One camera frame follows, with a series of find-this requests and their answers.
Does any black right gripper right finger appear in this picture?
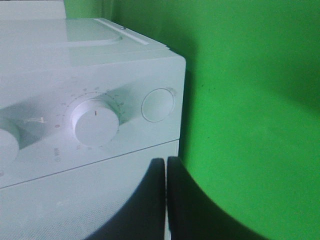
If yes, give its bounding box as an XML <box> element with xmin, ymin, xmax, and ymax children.
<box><xmin>166</xmin><ymin>156</ymin><xmax>266</xmax><ymax>240</ymax></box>

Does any green table mat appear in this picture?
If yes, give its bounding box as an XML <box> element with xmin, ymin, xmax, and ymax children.
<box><xmin>64</xmin><ymin>0</ymin><xmax>320</xmax><ymax>240</ymax></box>

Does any white microwave door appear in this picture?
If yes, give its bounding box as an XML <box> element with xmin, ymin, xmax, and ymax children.
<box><xmin>0</xmin><ymin>141</ymin><xmax>179</xmax><ymax>240</ymax></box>

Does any white microwave oven body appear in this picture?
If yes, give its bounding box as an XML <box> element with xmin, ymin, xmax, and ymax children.
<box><xmin>0</xmin><ymin>0</ymin><xmax>186</xmax><ymax>188</ymax></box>

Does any round white door button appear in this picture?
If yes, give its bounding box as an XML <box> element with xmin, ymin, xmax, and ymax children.
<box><xmin>141</xmin><ymin>88</ymin><xmax>175</xmax><ymax>123</ymax></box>

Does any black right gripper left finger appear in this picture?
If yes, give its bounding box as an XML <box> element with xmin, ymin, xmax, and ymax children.
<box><xmin>87</xmin><ymin>158</ymin><xmax>166</xmax><ymax>240</ymax></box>

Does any white round knob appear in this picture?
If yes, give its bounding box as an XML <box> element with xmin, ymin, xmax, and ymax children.
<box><xmin>70</xmin><ymin>99</ymin><xmax>120</xmax><ymax>147</ymax></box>
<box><xmin>0</xmin><ymin>118</ymin><xmax>20</xmax><ymax>170</ymax></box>

